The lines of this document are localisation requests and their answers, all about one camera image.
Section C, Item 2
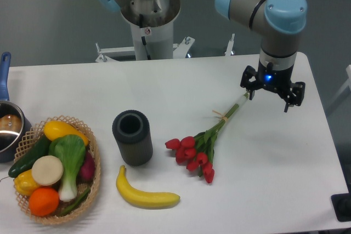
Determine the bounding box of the black device at edge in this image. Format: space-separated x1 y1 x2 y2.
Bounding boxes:
331 193 350 222

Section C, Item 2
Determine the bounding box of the woven wicker basket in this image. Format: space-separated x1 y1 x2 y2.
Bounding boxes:
14 115 101 225

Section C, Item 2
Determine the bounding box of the white furniture leg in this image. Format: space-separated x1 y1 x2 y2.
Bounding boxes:
325 65 350 116

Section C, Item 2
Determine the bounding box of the yellow bell pepper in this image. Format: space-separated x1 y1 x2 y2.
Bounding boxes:
14 169 41 196

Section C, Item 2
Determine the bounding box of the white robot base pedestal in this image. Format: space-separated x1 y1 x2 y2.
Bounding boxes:
94 0 236 64

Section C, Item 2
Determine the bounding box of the purple red onion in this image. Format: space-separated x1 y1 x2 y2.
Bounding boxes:
79 151 95 181

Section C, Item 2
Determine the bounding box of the orange fruit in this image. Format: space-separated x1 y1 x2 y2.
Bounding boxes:
29 187 59 216

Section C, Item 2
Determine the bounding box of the green cucumber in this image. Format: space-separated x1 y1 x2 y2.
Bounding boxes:
8 135 51 178

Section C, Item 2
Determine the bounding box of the yellow squash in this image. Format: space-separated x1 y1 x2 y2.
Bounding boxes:
43 121 89 146

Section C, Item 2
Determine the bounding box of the round beige disc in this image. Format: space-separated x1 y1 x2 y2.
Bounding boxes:
31 155 64 186

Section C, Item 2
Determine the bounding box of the dark grey ribbed vase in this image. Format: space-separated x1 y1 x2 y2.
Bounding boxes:
112 110 153 166

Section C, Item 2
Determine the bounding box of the green bok choy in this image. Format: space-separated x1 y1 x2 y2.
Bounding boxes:
49 134 86 202

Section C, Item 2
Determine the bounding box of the red tulip bouquet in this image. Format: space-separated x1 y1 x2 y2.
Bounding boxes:
165 92 249 184

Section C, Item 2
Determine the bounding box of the green bean pod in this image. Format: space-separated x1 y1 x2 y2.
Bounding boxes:
59 189 90 216

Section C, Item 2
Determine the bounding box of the yellow banana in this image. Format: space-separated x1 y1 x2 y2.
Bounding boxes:
116 165 180 209

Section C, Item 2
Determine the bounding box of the blue handled steel pot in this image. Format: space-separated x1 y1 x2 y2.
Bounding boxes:
1 52 31 163

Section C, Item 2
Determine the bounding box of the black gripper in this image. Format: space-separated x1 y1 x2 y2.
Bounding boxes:
240 62 305 112

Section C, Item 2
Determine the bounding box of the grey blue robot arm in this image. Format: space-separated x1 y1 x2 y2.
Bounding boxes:
98 0 308 107

